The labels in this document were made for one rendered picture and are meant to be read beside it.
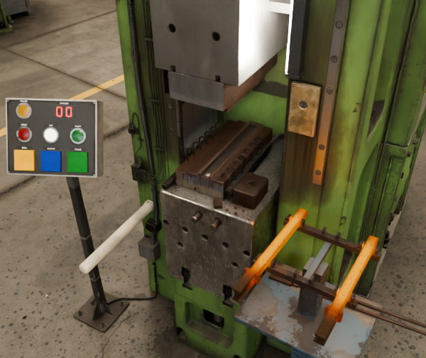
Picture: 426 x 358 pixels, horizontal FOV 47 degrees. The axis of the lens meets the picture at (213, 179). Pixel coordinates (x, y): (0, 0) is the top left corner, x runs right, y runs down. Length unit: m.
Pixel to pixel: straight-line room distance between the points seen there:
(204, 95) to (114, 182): 1.97
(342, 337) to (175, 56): 1.01
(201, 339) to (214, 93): 1.21
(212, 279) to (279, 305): 0.36
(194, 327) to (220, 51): 1.31
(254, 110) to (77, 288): 1.37
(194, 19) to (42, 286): 1.81
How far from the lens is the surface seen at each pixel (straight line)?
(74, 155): 1.84
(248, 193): 1.66
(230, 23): 1.41
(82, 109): 1.83
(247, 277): 1.38
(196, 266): 1.95
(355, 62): 1.48
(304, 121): 1.57
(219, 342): 2.26
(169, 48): 1.55
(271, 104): 2.03
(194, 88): 1.56
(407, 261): 2.97
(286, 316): 1.67
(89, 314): 2.62
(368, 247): 1.54
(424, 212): 3.35
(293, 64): 1.49
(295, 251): 1.93
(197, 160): 1.80
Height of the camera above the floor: 2.00
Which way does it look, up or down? 36 degrees down
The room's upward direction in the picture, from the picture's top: 1 degrees counter-clockwise
